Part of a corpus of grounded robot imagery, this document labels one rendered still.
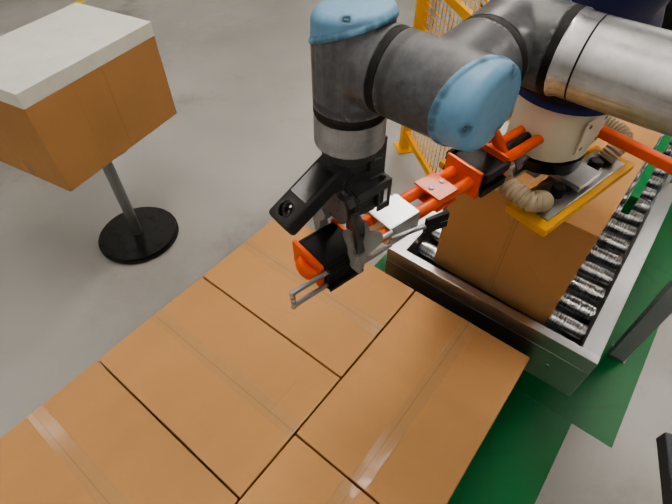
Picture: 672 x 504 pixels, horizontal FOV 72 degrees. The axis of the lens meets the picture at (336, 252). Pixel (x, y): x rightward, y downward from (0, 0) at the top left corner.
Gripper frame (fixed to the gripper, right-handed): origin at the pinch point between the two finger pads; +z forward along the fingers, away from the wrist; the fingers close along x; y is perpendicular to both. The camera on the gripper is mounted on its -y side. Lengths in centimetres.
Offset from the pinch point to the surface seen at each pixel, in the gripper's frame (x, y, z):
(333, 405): 3, 2, 68
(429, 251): 28, 63, 68
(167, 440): 22, -38, 68
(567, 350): -26, 63, 63
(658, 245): -12, 200, 122
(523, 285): -6, 66, 56
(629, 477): -64, 84, 122
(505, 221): 6, 64, 36
